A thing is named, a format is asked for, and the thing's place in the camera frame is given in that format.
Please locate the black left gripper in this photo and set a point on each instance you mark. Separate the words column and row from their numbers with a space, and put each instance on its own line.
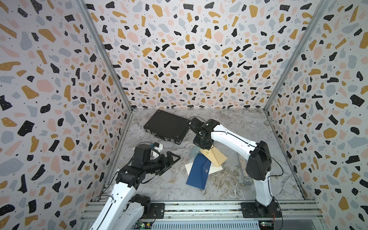
column 165, row 165

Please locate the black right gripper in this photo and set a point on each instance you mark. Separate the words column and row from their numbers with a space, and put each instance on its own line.
column 205, row 147

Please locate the yellow kraft envelope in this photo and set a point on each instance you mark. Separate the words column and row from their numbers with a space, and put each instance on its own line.
column 214, row 155

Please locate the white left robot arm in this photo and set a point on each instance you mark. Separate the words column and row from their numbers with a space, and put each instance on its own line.
column 125, row 207

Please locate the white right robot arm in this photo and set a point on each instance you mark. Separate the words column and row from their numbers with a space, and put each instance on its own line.
column 256, row 154

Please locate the cream envelope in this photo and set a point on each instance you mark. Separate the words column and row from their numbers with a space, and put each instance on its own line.
column 212, row 169

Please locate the black hard case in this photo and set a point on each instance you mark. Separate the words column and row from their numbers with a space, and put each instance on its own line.
column 167, row 126

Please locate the glitter filled clear tube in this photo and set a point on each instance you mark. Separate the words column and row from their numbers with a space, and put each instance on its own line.
column 247, row 179

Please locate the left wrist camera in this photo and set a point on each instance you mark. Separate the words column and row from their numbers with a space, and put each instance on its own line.
column 157, row 146

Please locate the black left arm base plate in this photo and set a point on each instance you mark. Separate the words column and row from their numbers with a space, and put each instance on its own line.
column 154, row 211

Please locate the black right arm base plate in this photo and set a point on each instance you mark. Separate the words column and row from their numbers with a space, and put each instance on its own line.
column 257, row 210

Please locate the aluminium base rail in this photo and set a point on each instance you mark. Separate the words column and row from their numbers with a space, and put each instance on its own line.
column 227, row 215

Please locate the aluminium left corner post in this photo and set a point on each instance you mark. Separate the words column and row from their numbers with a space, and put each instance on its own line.
column 81, row 5

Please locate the aluminium corner post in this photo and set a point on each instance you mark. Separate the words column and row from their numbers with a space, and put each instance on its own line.
column 322, row 6
column 81, row 5

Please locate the aluminium right corner post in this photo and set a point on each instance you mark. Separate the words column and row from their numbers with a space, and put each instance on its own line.
column 322, row 6

